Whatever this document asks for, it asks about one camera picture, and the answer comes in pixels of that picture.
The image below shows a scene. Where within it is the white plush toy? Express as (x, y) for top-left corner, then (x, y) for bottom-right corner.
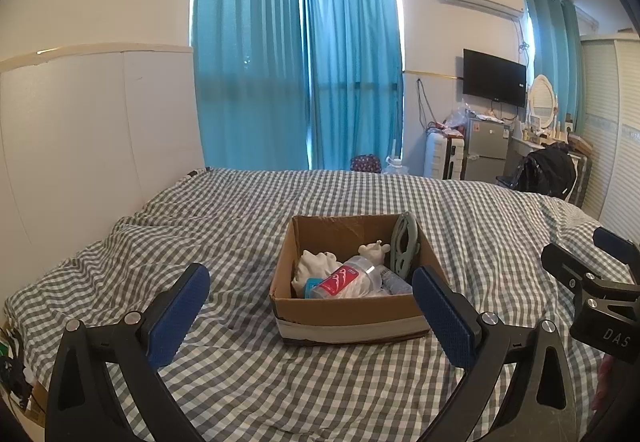
(359, 239), (390, 267)

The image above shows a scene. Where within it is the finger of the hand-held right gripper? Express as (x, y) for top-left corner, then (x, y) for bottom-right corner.
(593, 227), (640, 270)
(541, 243), (610, 303)

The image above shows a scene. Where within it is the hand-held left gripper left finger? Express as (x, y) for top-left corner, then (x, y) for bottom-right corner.
(45, 263), (211, 442)

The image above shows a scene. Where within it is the narrow blue curtain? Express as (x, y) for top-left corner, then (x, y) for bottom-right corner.
(522, 0), (586, 133)

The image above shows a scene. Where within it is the cream white scrunchie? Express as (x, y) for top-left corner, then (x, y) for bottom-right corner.
(292, 249), (346, 297)

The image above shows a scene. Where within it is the white dressing table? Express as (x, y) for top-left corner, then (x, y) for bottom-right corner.
(505, 134), (586, 183)

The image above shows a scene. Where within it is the white wardrobe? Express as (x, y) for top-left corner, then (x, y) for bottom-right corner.
(580, 34), (640, 243)

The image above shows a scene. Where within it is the black wall television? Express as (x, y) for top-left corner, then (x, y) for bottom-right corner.
(462, 48), (527, 108)

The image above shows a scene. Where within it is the white suitcase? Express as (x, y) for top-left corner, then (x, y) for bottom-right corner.
(424, 131), (466, 180)

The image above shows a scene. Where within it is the white chair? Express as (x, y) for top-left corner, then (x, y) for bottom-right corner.
(564, 154), (594, 209)

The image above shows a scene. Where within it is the clear plastic bag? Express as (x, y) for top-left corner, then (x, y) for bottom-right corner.
(442, 102), (473, 129)

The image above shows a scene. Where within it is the brown cardboard box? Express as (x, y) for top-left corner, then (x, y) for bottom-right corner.
(269, 212), (433, 348)

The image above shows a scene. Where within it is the silver mini fridge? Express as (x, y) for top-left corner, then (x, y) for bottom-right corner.
(462, 117), (511, 183)

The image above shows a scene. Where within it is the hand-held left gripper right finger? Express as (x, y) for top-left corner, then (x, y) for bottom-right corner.
(411, 266), (593, 442)

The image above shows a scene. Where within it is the white oval mirror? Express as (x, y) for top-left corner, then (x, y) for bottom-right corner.
(526, 74), (558, 130)

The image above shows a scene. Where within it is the wide blue curtain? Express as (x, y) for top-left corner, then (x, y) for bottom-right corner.
(192, 0), (308, 170)

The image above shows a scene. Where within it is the black wall cable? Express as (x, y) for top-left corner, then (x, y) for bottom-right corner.
(416, 76), (437, 129)

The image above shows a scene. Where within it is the grey-green hair claw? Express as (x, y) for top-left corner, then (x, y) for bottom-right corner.
(391, 212), (419, 275)

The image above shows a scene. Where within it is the white bed headboard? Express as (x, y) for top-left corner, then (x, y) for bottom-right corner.
(0, 43), (208, 317)

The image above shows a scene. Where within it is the person's right forearm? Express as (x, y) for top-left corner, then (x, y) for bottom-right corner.
(591, 352), (615, 415)

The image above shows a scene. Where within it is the dark patterned bag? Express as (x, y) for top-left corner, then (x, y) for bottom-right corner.
(350, 154), (383, 173)

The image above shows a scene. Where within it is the small brown floor box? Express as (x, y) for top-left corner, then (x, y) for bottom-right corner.
(25, 379), (51, 423)

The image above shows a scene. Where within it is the grey white checkered blanket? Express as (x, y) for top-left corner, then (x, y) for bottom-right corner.
(2, 167), (631, 442)

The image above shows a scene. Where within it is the clear plastic bottle red label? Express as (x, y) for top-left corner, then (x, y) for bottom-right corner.
(305, 257), (388, 300)

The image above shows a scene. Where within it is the black backpack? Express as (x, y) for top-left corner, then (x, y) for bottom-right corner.
(515, 144), (578, 200)

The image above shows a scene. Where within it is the blue window curtain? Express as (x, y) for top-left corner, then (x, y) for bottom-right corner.
(300, 0), (405, 171)

